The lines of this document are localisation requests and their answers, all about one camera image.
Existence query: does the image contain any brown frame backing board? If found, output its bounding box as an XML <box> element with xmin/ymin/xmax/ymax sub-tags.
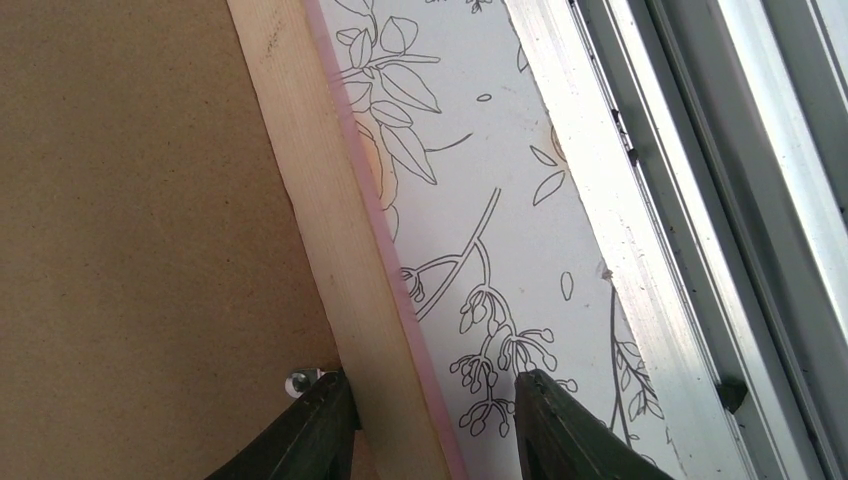
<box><xmin>1</xmin><ymin>1</ymin><xmax>338</xmax><ymax>479</ymax></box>

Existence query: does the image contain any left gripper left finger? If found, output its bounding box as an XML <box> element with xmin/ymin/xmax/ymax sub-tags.
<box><xmin>208</xmin><ymin>370</ymin><xmax>360</xmax><ymax>480</ymax></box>

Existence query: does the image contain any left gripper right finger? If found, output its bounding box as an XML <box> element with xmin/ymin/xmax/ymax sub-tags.
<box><xmin>514</xmin><ymin>369</ymin><xmax>670</xmax><ymax>480</ymax></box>

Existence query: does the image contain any pink wooden picture frame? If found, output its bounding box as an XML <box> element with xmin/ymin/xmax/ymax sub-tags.
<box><xmin>229</xmin><ymin>1</ymin><xmax>467</xmax><ymax>479</ymax></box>

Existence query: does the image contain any aluminium mounting rail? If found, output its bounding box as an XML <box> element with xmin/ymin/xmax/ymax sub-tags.
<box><xmin>507</xmin><ymin>1</ymin><xmax>847</xmax><ymax>479</ymax></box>

